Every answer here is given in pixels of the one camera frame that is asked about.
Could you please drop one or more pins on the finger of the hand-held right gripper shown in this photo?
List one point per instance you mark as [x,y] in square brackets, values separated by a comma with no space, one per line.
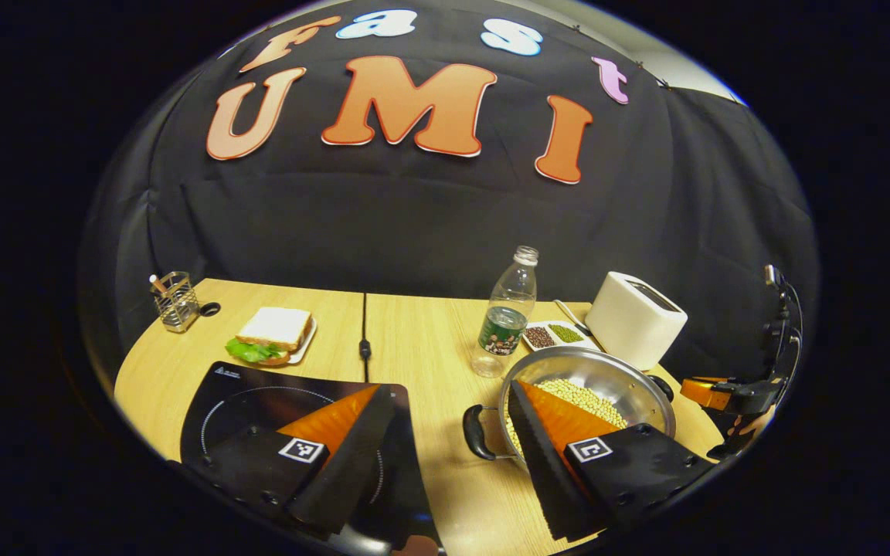
[704,392]

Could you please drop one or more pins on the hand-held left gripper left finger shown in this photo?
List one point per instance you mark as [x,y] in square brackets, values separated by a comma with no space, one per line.
[360,455]

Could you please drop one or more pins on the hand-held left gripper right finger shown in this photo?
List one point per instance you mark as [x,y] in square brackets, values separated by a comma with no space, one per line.
[541,463]

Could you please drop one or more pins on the pile of yellow soybeans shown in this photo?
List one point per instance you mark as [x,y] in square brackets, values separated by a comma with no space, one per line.
[592,398]

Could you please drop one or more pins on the stainless steel pot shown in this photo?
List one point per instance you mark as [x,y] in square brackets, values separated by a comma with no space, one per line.
[607,367]

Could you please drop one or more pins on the black induction cooktop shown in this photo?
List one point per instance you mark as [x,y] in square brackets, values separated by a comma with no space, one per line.
[244,394]

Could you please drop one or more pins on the white toaster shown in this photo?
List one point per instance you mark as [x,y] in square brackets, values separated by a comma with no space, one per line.
[630,324]

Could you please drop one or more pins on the small white plate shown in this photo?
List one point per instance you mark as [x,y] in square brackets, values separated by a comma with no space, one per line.
[307,341]

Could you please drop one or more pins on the white divided bean dish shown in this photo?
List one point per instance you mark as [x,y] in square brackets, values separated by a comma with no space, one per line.
[553,334]

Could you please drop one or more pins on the sandwich with lettuce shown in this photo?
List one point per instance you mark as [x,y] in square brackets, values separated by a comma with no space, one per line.
[275,326]

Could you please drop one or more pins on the clear plastic water bottle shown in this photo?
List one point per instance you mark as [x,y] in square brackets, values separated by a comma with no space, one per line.
[507,309]

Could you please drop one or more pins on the black backdrop cloth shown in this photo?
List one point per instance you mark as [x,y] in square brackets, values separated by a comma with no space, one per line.
[414,232]

